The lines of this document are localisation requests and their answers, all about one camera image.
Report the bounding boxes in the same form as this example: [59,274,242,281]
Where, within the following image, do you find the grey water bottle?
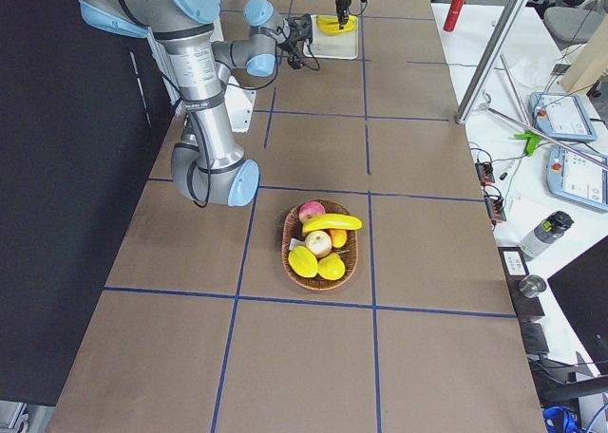
[519,211,574,261]

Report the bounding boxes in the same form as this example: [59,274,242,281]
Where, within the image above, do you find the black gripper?
[279,15,313,67]
[335,0,352,29]

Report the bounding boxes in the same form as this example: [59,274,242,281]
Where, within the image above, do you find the teach pendant far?
[528,92,598,142]

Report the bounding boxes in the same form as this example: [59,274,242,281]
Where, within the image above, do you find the yellow banana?
[318,16,359,37]
[302,213,363,235]
[316,20,358,33]
[316,15,339,26]

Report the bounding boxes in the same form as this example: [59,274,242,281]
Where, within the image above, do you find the pale green apple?
[305,231,333,258]

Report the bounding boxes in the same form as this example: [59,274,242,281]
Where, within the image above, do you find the red bottle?
[443,0,466,32]

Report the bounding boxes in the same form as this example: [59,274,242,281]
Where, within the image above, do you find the small metal cup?
[518,274,547,298]

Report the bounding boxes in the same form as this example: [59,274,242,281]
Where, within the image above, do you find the white bear-print tray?
[303,14,358,60]

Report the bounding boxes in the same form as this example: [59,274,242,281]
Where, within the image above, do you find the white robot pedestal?
[225,76,257,133]

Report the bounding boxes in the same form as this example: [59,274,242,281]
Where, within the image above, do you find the brown wicker basket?
[281,199,358,291]

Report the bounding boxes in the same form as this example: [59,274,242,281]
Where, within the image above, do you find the metal reacher grabber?
[481,54,607,171]

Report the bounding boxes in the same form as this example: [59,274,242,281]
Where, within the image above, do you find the yellow star fruit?
[288,245,318,278]

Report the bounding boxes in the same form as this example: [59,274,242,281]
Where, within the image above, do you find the aluminium frame post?
[455,0,528,124]

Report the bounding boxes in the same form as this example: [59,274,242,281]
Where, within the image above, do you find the pink red apple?
[298,200,326,223]

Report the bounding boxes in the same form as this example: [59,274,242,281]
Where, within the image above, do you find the orange fruit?
[329,229,348,249]

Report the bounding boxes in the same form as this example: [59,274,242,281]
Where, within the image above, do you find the teach pendant near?
[546,146,607,212]

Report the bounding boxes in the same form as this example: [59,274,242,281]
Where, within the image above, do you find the black monitor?
[549,245,607,374]

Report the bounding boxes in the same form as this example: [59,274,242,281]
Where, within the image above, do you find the teach pendant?
[528,92,598,142]
[546,146,607,212]

